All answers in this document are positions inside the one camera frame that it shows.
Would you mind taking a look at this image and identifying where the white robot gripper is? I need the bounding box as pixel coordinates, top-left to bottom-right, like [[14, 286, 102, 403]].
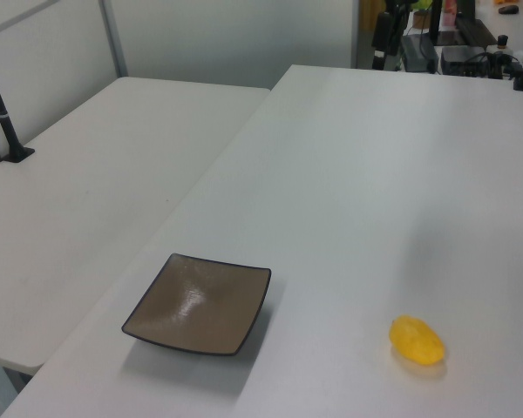
[[371, 0, 413, 71]]

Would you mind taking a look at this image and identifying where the yellow potato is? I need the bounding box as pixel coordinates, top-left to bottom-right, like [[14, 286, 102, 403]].
[[389, 314, 446, 366]]

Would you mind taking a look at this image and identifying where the square brown ceramic plate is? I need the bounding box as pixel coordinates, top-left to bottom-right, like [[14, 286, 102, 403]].
[[121, 253, 272, 357]]

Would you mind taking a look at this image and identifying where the yellow panel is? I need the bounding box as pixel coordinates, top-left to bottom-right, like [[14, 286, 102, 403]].
[[358, 0, 377, 31]]

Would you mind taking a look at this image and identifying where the flat dark grey box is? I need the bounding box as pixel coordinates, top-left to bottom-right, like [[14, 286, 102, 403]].
[[399, 33, 439, 74]]

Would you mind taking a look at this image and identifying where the black electronics box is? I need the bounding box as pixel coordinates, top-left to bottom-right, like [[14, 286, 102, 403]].
[[439, 44, 506, 80]]

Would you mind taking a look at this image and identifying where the black monitor stand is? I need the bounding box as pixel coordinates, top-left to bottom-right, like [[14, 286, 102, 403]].
[[428, 0, 499, 47]]

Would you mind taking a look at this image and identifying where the grey metal partition post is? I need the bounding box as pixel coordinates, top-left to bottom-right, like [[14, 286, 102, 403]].
[[98, 0, 129, 80]]

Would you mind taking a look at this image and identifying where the black camera pole stand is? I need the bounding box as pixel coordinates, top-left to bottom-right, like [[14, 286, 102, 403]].
[[0, 43, 36, 165]]

